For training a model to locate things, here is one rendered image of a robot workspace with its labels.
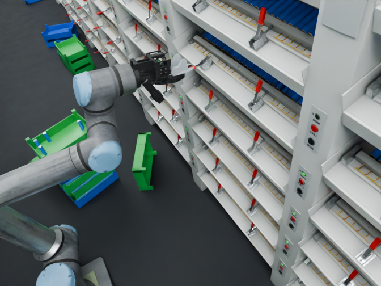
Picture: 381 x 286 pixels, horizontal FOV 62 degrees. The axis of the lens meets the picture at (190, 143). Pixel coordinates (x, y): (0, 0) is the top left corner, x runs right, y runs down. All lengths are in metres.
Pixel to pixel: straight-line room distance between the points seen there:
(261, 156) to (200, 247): 0.80
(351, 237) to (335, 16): 0.58
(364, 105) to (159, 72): 0.57
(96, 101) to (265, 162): 0.56
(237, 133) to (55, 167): 0.60
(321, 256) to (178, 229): 0.87
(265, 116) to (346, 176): 0.27
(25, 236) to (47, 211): 0.72
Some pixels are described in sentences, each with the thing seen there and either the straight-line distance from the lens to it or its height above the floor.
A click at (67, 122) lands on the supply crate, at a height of 0.43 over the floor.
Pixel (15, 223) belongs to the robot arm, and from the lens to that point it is 1.38.
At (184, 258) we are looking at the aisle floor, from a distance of 1.71.
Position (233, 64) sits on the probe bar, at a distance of 1.03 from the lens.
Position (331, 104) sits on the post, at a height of 1.14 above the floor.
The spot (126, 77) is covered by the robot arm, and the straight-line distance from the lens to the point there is 0.93.
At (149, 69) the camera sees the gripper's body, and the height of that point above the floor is 1.03.
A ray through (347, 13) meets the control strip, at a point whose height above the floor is 1.31.
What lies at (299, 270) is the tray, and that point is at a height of 0.34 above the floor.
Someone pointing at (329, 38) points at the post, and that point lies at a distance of 0.61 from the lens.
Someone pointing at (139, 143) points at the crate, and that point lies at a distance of 1.93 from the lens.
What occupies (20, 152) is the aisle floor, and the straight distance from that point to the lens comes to 2.59.
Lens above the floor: 1.56
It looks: 47 degrees down
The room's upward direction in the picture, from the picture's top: 10 degrees counter-clockwise
